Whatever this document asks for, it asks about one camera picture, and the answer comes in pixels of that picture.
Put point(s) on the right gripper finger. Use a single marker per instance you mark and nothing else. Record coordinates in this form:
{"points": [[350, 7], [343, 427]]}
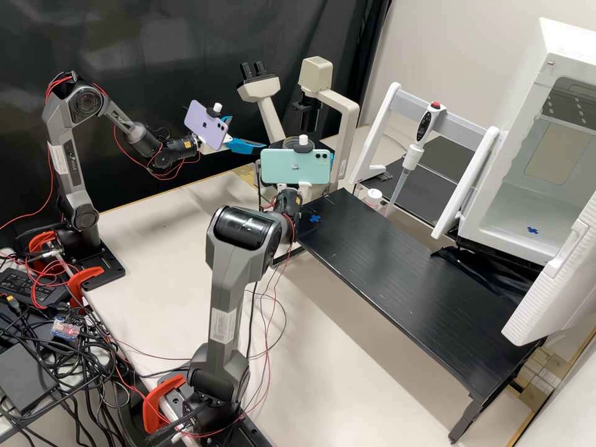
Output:
{"points": [[331, 160]]}

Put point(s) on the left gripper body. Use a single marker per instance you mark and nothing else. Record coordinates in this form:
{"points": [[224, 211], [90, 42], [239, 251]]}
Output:
{"points": [[222, 143]]}

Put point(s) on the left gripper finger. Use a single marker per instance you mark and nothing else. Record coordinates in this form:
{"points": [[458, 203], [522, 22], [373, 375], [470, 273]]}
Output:
{"points": [[242, 145], [226, 124]]}

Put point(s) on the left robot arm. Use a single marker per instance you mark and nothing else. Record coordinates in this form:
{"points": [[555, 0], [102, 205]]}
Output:
{"points": [[70, 153]]}

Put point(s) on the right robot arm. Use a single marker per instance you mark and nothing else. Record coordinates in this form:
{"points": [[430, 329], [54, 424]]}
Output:
{"points": [[228, 298]]}

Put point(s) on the cream microscope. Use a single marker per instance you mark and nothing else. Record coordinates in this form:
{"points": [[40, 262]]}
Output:
{"points": [[267, 111]]}

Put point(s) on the white-capped bottle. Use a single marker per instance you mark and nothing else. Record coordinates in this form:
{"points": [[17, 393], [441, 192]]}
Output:
{"points": [[374, 195]]}

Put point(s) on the pipette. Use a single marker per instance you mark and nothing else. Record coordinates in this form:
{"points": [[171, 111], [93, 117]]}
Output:
{"points": [[424, 123]]}

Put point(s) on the black platform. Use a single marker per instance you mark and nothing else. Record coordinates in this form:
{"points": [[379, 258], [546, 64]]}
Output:
{"points": [[396, 279], [433, 186]]}

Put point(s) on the white pipette stand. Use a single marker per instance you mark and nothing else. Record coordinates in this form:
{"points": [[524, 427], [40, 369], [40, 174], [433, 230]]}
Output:
{"points": [[458, 123]]}

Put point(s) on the white incubator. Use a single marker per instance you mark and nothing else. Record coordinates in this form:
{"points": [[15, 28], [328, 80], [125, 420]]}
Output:
{"points": [[521, 116]]}

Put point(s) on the red clamp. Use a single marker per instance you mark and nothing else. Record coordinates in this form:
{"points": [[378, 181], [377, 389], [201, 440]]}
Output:
{"points": [[81, 279], [39, 242], [156, 400]]}

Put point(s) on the black power adapter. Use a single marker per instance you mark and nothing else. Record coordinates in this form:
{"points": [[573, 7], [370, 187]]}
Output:
{"points": [[28, 286]]}

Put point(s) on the small circuit board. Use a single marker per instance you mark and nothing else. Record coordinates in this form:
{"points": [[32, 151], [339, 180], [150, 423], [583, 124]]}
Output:
{"points": [[65, 327]]}

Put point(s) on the incubator door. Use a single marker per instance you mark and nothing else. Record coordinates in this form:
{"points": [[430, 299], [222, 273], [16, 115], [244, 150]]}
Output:
{"points": [[549, 298]]}

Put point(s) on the black flat box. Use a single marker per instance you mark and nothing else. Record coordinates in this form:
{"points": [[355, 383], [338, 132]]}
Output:
{"points": [[23, 377]]}

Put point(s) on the left wrist camera phone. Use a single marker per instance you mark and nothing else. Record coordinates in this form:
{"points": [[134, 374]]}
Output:
{"points": [[205, 123]]}

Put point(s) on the wrist camera phone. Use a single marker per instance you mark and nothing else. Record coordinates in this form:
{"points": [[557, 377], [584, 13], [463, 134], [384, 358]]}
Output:
{"points": [[205, 123], [288, 165]]}

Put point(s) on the right wrist camera phone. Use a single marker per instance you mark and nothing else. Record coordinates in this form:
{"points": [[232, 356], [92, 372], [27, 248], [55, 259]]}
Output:
{"points": [[288, 165]]}

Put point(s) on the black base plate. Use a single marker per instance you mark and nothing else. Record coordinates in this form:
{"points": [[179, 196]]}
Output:
{"points": [[109, 270]]}

